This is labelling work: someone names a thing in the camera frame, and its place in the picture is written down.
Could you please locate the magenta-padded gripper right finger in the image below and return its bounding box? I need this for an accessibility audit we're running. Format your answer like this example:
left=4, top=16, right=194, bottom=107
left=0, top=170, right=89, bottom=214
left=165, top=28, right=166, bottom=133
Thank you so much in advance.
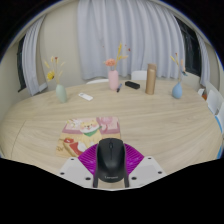
left=123, top=142, right=167, bottom=188

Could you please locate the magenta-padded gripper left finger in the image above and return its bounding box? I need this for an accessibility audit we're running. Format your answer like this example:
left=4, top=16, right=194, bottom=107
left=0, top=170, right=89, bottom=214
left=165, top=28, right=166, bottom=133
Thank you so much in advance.
left=59, top=143, right=100, bottom=188

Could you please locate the black computer mouse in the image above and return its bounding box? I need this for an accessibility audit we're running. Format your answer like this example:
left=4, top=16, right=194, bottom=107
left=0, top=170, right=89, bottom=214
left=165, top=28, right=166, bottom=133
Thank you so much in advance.
left=92, top=137, right=130, bottom=189

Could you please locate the dog print mouse pad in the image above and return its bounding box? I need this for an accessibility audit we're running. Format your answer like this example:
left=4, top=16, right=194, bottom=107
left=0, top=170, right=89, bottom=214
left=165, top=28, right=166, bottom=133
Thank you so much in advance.
left=55, top=116, right=122, bottom=158

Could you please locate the white remote control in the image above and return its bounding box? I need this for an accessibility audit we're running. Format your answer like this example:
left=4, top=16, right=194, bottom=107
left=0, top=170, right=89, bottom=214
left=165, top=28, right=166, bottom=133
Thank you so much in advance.
left=78, top=92, right=94, bottom=102

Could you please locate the green vase with yellow flowers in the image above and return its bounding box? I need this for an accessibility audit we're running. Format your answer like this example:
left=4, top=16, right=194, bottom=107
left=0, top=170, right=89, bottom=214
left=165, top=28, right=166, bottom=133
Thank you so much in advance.
left=43, top=55, right=68, bottom=104

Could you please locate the blue vase with dried flowers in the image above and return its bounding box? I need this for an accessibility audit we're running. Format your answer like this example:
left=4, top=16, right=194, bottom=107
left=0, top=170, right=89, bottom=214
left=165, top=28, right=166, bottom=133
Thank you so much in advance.
left=169, top=52, right=188, bottom=100

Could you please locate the black rectangular case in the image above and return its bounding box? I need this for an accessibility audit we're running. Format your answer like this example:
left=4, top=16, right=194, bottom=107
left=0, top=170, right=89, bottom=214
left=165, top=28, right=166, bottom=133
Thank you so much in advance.
left=124, top=80, right=141, bottom=90

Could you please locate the tan insulated bottle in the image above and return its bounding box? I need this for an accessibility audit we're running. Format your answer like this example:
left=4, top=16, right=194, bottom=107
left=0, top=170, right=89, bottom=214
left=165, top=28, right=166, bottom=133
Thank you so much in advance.
left=144, top=63, right=158, bottom=96

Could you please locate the white chair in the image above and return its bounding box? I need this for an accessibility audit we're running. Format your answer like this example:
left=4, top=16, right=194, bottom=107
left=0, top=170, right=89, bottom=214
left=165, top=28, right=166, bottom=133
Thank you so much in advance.
left=85, top=78, right=110, bottom=85
left=130, top=69, right=148, bottom=81

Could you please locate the pink vase with flowers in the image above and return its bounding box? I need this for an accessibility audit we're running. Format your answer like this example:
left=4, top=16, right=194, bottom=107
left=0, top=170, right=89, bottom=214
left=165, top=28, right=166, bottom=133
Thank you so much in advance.
left=103, top=42, right=132, bottom=92

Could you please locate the row of white chairs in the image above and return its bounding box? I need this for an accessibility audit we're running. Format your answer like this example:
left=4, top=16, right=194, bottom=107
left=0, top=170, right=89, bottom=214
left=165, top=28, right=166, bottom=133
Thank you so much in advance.
left=197, top=81, right=224, bottom=159

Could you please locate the dark window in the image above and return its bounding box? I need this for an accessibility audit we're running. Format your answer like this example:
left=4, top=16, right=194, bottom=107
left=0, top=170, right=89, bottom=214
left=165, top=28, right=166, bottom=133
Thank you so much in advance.
left=175, top=16, right=203, bottom=78
left=16, top=34, right=28, bottom=93

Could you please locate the narrow white curtain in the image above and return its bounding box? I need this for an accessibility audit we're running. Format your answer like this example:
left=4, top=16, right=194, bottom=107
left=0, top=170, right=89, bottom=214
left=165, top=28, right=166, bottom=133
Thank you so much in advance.
left=196, top=33, right=212, bottom=88
left=21, top=14, right=48, bottom=97

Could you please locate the wide white curtain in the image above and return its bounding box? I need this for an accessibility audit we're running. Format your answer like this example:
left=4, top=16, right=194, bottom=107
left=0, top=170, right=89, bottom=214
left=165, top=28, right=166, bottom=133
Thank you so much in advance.
left=77, top=0, right=186, bottom=81

